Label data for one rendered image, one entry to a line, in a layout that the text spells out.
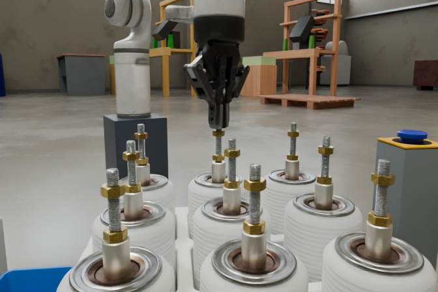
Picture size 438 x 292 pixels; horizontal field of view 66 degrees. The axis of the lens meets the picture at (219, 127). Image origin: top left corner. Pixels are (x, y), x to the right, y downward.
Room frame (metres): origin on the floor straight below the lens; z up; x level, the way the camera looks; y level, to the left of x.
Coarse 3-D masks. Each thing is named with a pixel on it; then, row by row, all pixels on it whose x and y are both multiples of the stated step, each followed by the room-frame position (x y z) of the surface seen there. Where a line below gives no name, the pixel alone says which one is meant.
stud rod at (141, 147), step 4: (140, 124) 0.50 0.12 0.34; (140, 128) 0.49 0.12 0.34; (140, 132) 0.49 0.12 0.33; (144, 132) 0.50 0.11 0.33; (140, 140) 0.49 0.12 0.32; (144, 140) 0.50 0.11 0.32; (140, 144) 0.49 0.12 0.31; (144, 144) 0.50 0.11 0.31; (140, 148) 0.49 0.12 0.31; (144, 148) 0.50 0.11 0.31; (140, 152) 0.50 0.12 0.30; (144, 152) 0.50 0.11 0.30; (140, 156) 0.49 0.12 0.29; (144, 156) 0.50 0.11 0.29; (140, 164) 0.49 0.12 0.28; (144, 164) 0.50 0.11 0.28
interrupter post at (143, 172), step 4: (136, 164) 0.50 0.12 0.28; (148, 164) 0.50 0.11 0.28; (136, 168) 0.49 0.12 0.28; (140, 168) 0.49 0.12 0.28; (144, 168) 0.49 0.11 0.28; (148, 168) 0.49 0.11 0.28; (136, 172) 0.49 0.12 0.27; (140, 172) 0.49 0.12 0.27; (144, 172) 0.49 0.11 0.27; (148, 172) 0.49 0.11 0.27; (140, 176) 0.49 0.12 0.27; (144, 176) 0.49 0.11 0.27; (148, 176) 0.49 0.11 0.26; (140, 180) 0.49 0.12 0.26; (144, 180) 0.49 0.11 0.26; (148, 180) 0.49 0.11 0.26; (144, 184) 0.49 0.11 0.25
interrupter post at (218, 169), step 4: (212, 164) 0.51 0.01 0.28; (216, 164) 0.50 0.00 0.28; (220, 164) 0.50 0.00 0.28; (224, 164) 0.51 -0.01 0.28; (212, 168) 0.51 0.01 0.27; (216, 168) 0.50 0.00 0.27; (220, 168) 0.50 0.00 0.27; (224, 168) 0.51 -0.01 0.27; (212, 172) 0.51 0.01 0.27; (216, 172) 0.50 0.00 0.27; (220, 172) 0.50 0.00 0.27; (224, 172) 0.51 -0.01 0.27; (212, 176) 0.51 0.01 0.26; (216, 176) 0.50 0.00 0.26; (220, 176) 0.50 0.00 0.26; (224, 176) 0.51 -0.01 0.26; (212, 180) 0.51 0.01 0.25; (216, 180) 0.50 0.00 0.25; (220, 180) 0.50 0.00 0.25
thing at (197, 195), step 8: (192, 184) 0.50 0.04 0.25; (240, 184) 0.49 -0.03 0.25; (192, 192) 0.49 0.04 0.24; (200, 192) 0.48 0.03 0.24; (208, 192) 0.47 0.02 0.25; (216, 192) 0.47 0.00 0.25; (248, 192) 0.51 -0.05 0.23; (192, 200) 0.49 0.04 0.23; (200, 200) 0.48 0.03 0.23; (192, 208) 0.49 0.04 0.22; (192, 216) 0.49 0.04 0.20; (192, 224) 0.49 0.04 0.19; (192, 232) 0.49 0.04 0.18
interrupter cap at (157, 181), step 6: (150, 174) 0.53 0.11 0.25; (120, 180) 0.50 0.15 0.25; (126, 180) 0.50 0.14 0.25; (150, 180) 0.51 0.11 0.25; (156, 180) 0.51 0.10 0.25; (162, 180) 0.51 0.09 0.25; (144, 186) 0.47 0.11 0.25; (150, 186) 0.48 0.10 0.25; (156, 186) 0.47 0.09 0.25; (162, 186) 0.48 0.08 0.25
